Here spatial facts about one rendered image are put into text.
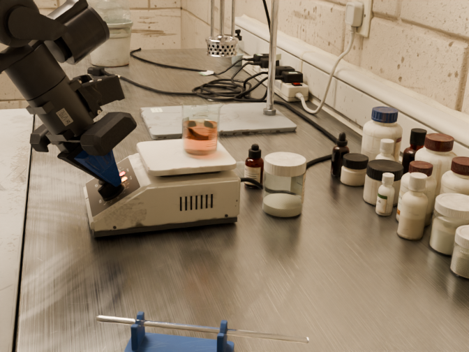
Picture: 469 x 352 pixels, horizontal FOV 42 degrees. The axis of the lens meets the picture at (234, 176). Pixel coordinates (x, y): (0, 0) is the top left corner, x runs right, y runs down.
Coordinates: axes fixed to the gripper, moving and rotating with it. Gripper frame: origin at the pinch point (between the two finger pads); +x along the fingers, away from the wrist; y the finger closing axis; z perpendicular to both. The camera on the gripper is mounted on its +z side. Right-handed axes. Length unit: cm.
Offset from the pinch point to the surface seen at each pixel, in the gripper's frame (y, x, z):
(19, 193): 19.1, 2.0, -5.7
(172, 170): -6.7, 4.5, 4.7
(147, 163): -3.1, 3.0, 4.0
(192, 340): -25.7, 9.4, -13.3
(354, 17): 10, 17, 68
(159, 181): -5.1, 5.1, 3.0
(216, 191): -8.8, 10.2, 7.3
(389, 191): -20.8, 23.9, 24.5
